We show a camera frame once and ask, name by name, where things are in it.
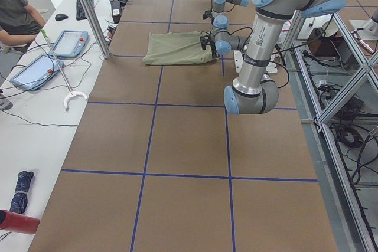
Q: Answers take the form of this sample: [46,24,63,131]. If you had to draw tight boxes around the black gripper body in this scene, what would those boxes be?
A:
[209,40,218,56]

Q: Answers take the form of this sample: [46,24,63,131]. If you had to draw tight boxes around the olive green long-sleeve shirt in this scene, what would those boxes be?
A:
[142,31,215,66]

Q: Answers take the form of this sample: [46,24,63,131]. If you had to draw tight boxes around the black power adapter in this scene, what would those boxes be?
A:
[110,0,122,24]

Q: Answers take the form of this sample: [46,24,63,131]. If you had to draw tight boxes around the black keyboard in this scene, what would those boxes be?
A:
[76,0,94,21]

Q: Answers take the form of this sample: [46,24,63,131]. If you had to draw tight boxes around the far blue teach pendant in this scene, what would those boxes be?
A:
[53,30,89,59]

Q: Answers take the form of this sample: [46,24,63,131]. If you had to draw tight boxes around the blue teach pendant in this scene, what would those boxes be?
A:
[10,54,64,91]
[53,30,89,59]

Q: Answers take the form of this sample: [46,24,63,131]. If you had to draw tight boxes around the reacher grabber stick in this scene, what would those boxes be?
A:
[41,29,88,111]

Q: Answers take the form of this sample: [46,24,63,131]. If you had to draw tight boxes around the black computer mouse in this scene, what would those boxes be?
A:
[54,13,69,22]

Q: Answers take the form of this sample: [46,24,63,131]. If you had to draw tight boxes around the near blue teach pendant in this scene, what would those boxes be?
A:
[10,54,64,91]

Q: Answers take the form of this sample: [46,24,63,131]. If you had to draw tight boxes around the person in dark shirt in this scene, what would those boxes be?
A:
[1,0,46,52]

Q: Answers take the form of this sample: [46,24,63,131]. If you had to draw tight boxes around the folded dark blue umbrella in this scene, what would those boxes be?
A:
[9,171,34,214]

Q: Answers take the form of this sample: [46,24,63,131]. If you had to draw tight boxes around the red cylinder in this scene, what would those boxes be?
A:
[1,210,40,234]

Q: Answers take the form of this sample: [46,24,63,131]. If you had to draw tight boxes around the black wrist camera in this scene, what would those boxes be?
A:
[202,10,214,21]
[200,35,210,51]

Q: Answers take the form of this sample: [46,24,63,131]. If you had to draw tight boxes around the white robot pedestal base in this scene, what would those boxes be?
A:
[233,50,278,74]

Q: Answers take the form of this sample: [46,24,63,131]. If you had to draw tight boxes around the aluminium frame rail structure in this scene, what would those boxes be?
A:
[282,6,377,251]

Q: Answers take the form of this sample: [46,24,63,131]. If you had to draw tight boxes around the aluminium frame post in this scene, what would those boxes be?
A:
[80,0,110,59]

